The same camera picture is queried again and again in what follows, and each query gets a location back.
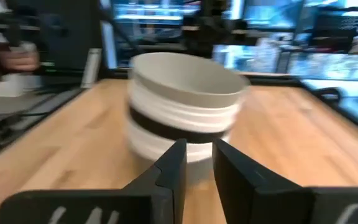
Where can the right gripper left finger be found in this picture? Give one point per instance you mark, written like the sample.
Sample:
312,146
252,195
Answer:
120,205

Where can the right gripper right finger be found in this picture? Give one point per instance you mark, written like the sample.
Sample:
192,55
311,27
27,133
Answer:
275,202

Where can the black bowl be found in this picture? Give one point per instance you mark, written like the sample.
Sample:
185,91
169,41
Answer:
154,126

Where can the light grey bowl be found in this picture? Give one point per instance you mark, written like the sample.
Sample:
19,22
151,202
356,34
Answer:
182,77

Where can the person's hand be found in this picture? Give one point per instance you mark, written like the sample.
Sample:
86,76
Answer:
17,59

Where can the black cabinet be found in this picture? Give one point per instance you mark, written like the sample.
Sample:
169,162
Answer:
70,31

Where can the black aluminium table frame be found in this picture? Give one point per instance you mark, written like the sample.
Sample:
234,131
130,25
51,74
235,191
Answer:
275,81

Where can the black frame clamp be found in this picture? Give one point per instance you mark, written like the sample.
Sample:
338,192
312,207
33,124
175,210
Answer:
328,93

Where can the small black camera box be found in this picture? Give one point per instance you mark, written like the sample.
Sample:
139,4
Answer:
2,127

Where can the silver frame bracket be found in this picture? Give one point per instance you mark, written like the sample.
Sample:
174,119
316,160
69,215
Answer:
90,67

